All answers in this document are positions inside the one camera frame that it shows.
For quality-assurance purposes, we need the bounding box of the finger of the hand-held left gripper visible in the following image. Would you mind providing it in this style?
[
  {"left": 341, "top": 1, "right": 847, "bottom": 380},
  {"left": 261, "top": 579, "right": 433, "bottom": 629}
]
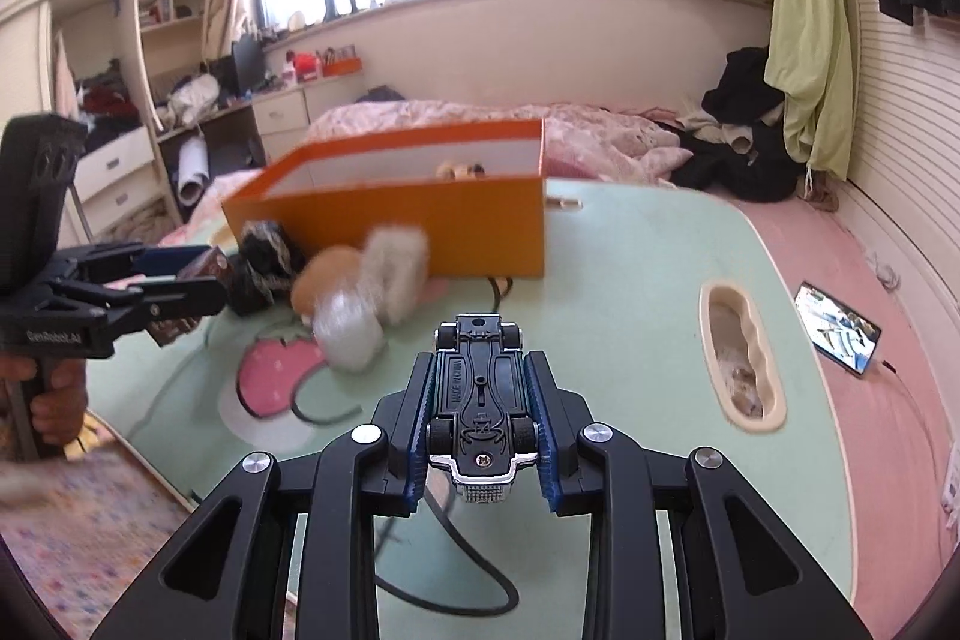
[
  {"left": 45, "top": 276, "right": 228, "bottom": 335},
  {"left": 56, "top": 241, "right": 218, "bottom": 283}
]

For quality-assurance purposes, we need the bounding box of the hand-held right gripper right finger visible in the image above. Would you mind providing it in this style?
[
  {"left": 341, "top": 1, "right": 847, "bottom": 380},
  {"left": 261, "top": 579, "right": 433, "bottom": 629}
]
[{"left": 525, "top": 349, "right": 875, "bottom": 640}]

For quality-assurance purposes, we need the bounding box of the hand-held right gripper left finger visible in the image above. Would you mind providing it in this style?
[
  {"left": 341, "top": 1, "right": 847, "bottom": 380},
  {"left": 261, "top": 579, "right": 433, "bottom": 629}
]
[{"left": 90, "top": 351, "right": 440, "bottom": 640}]

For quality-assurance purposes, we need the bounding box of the brown card deck box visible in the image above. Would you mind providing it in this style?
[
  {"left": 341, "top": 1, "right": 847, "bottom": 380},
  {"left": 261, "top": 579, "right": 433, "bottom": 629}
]
[{"left": 146, "top": 246, "right": 233, "bottom": 348}]

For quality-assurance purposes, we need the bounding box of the black toy car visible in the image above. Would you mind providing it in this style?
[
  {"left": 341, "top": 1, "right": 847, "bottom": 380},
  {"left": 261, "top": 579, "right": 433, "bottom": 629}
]
[{"left": 425, "top": 312, "right": 542, "bottom": 506}]

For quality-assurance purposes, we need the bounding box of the orange cardboard box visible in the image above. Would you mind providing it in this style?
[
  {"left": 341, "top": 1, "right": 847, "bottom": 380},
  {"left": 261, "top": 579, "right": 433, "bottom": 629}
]
[{"left": 221, "top": 117, "right": 547, "bottom": 280}]

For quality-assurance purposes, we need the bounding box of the green cartoon desktop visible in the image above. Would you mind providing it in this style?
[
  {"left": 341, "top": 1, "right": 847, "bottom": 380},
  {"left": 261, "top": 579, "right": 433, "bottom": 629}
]
[{"left": 86, "top": 175, "right": 860, "bottom": 640}]

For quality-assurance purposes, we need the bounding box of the person's left hand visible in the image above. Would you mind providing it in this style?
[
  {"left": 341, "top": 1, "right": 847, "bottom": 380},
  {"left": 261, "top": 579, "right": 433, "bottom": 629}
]
[{"left": 0, "top": 356, "right": 89, "bottom": 459}]

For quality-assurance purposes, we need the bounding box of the black lace-trimmed cloth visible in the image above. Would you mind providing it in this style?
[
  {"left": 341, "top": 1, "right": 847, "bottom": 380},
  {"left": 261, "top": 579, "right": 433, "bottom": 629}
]
[{"left": 238, "top": 220, "right": 305, "bottom": 316}]

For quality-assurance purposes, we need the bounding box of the white paper roll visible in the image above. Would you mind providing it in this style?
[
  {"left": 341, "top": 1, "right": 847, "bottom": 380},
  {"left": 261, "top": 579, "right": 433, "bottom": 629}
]
[{"left": 176, "top": 134, "right": 215, "bottom": 206}]

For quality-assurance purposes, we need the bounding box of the brown round plush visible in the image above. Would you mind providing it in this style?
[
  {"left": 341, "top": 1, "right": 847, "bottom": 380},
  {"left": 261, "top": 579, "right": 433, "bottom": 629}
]
[{"left": 291, "top": 245, "right": 372, "bottom": 320}]

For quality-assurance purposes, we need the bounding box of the white stuffed bag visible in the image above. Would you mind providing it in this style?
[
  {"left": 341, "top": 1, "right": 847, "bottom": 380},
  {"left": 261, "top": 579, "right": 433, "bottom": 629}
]
[{"left": 166, "top": 77, "right": 222, "bottom": 124}]

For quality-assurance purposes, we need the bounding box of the white drawer cabinet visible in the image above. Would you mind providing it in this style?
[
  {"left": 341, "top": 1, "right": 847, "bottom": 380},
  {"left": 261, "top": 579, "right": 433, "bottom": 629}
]
[{"left": 251, "top": 81, "right": 312, "bottom": 135}]

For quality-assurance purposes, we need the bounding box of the grey fur pom-pom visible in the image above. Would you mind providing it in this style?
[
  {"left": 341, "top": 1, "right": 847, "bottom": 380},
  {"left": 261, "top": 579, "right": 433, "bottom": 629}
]
[{"left": 360, "top": 224, "right": 431, "bottom": 324}]

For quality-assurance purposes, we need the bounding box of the black monitor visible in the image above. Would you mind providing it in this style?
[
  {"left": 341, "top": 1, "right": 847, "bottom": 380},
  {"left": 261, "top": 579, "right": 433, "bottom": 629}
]
[{"left": 229, "top": 36, "right": 267, "bottom": 97}]

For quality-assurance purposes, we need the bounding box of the white open shelf unit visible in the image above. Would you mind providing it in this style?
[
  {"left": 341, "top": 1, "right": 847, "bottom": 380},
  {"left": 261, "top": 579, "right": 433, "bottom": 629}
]
[{"left": 139, "top": 0, "right": 211, "bottom": 131}]

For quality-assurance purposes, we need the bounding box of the person's speckled knit clothing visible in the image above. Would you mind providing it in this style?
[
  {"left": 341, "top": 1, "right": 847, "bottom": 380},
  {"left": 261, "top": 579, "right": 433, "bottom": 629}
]
[{"left": 0, "top": 452, "right": 196, "bottom": 640}]

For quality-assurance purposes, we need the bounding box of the smartphone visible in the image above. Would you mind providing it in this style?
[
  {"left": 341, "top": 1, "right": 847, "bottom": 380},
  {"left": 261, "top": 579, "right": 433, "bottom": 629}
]
[{"left": 795, "top": 281, "right": 884, "bottom": 378}]

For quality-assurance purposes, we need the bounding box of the pink floral duvet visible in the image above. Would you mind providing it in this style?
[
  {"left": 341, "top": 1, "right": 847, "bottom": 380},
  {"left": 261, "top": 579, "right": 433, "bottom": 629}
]
[{"left": 161, "top": 98, "right": 691, "bottom": 236}]

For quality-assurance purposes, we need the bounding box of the black clothes pile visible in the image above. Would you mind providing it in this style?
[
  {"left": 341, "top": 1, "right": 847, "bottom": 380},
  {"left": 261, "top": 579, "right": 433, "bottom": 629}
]
[{"left": 667, "top": 46, "right": 800, "bottom": 206}]

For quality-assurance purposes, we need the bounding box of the beige garment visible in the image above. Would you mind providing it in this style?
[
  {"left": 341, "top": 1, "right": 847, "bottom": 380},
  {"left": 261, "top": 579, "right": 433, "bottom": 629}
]
[{"left": 679, "top": 111, "right": 755, "bottom": 154}]

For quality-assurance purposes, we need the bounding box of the pink bed sheet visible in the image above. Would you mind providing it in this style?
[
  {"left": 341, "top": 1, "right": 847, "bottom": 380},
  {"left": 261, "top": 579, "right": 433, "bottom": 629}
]
[{"left": 739, "top": 175, "right": 960, "bottom": 596}]

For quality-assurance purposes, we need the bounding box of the hanging green cloth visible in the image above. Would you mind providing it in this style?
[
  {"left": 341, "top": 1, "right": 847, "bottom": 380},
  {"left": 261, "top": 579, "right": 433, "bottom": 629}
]
[{"left": 761, "top": 0, "right": 860, "bottom": 180}]

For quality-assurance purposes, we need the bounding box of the white louvered cabinet door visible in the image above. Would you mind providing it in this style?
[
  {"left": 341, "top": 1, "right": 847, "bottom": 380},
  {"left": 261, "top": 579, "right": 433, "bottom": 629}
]
[{"left": 821, "top": 0, "right": 960, "bottom": 311}]

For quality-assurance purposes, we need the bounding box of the black cable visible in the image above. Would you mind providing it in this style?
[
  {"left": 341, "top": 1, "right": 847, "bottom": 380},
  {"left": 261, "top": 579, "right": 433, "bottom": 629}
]
[{"left": 367, "top": 276, "right": 520, "bottom": 620}]

